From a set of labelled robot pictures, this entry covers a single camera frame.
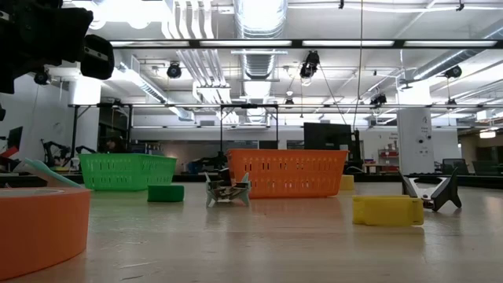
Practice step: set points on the orange tape roll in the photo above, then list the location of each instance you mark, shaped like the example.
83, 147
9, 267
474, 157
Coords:
39, 232

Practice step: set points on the small green stapler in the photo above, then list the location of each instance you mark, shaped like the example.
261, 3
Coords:
165, 193

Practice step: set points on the white staple remover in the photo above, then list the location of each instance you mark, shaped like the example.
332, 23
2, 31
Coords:
226, 192

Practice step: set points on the yellow tape roll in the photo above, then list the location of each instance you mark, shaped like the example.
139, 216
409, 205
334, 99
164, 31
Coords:
347, 183

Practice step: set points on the small yellow stapler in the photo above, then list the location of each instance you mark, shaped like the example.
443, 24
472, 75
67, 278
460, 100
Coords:
387, 211

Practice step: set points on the black background robot arm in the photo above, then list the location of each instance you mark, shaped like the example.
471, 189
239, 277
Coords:
53, 151

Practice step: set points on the black ceiling spotlight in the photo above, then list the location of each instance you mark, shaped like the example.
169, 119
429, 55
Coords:
454, 72
174, 71
378, 99
310, 65
41, 77

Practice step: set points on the small black monitor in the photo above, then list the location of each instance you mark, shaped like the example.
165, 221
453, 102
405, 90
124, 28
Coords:
15, 138

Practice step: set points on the green plastic basket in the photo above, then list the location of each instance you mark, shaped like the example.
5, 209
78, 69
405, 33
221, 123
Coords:
125, 173

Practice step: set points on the black overhead light bar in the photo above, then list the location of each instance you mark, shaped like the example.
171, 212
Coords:
296, 43

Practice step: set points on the orange plastic basket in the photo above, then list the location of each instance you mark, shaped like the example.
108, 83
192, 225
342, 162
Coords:
288, 175

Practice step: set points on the large black monitor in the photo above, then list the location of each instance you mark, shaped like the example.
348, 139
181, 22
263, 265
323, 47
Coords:
326, 137

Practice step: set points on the white column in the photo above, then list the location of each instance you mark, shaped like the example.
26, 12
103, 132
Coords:
415, 137

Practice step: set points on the dark office chair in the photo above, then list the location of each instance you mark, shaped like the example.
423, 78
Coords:
454, 166
486, 167

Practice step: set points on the black background table frame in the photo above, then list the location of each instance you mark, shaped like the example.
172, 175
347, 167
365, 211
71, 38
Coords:
221, 126

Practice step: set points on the silver ventilation duct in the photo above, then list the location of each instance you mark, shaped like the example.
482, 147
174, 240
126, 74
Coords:
260, 59

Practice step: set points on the glowing wall light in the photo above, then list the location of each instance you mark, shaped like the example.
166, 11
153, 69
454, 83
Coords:
487, 134

